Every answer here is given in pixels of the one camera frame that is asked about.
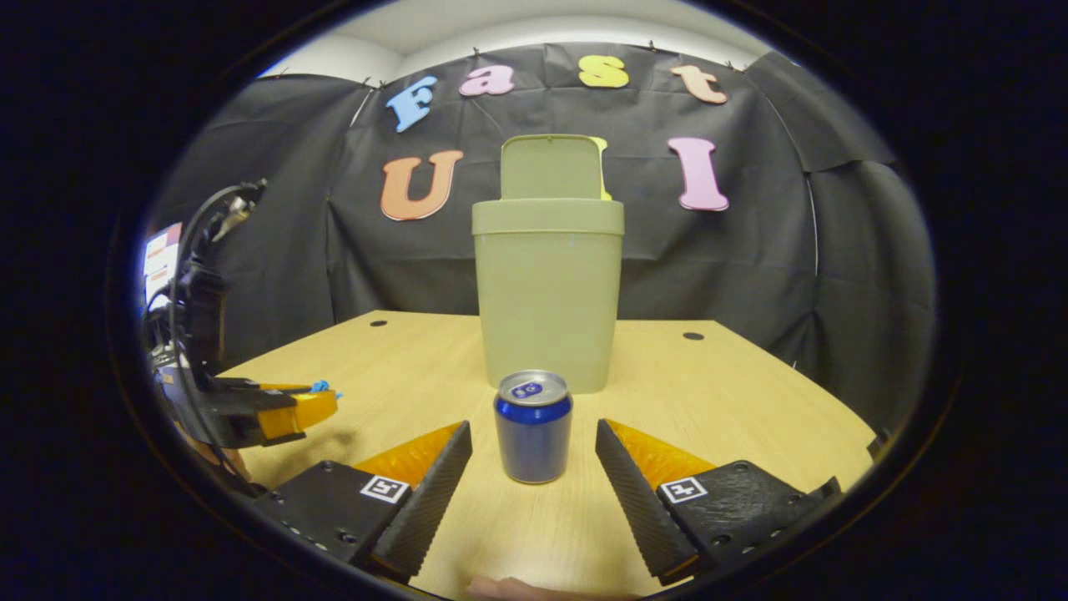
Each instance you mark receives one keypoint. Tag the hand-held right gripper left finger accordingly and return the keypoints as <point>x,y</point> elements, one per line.
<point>434,492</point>

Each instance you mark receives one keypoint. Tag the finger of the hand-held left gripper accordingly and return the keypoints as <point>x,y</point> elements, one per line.
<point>292,413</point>
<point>267,387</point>

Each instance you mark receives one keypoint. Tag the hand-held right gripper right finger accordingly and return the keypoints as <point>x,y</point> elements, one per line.
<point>638,501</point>

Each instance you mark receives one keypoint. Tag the blue paper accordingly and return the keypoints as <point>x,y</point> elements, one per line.
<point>321,386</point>

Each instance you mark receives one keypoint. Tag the blue pop can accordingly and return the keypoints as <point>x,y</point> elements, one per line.
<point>532,442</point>

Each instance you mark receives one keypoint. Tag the green desktop garbage bin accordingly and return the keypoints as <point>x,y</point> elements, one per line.
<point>546,300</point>

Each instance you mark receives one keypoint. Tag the wooden desktop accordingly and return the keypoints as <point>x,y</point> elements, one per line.
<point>709,401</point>

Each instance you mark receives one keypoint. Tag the computer monitor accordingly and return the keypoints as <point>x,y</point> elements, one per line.
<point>160,259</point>

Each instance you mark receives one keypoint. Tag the black backdrop cloth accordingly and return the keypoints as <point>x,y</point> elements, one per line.
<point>751,275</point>

